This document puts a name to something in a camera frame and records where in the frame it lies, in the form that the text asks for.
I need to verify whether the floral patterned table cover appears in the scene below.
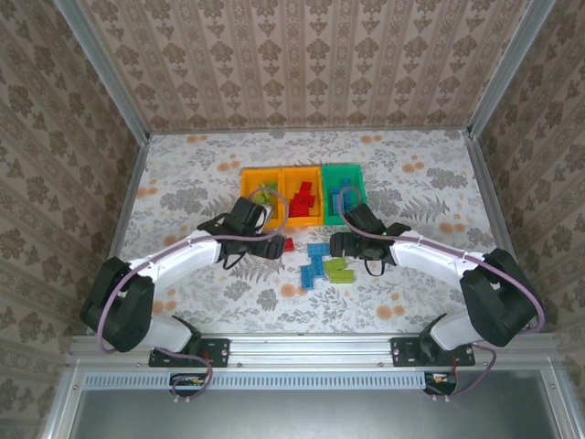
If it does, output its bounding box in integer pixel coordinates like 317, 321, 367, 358
90, 130, 534, 335

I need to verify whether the grey metal lower shelf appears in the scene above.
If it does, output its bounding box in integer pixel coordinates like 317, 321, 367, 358
43, 360, 585, 439

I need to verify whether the large blue lego brick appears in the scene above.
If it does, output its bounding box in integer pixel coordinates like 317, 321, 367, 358
300, 255, 326, 290

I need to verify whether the yellow plastic bin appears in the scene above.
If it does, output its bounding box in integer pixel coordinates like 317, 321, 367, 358
240, 167, 285, 230
281, 166, 325, 229

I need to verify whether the black wiring port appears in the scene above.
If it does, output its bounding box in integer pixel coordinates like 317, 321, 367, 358
423, 369, 458, 398
169, 372, 207, 398

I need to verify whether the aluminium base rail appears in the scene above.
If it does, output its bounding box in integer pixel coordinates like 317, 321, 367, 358
68, 333, 562, 368

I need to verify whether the aluminium table side rail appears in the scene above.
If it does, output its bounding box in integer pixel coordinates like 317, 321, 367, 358
108, 134, 152, 262
462, 130, 508, 252

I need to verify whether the green plastic bin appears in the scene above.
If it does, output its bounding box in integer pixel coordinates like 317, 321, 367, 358
321, 163, 369, 226

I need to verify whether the grey slotted cable duct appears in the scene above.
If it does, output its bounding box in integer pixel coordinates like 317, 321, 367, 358
83, 370, 431, 391

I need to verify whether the aluminium corner post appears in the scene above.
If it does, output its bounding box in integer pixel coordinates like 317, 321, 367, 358
465, 0, 558, 138
51, 0, 152, 142

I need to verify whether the aluminium table edge rail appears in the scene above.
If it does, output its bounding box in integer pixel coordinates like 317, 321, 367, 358
146, 126, 472, 136

